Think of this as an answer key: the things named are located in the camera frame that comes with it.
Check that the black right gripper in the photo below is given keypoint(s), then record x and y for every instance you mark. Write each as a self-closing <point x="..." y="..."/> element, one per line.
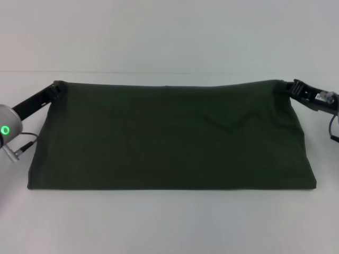
<point x="310" y="99"/>

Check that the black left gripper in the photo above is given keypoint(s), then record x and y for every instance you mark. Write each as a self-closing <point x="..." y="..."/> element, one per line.
<point x="31" y="104"/>

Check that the dark green shirt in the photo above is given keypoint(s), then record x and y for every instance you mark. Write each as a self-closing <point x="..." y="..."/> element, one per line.
<point x="172" y="137"/>

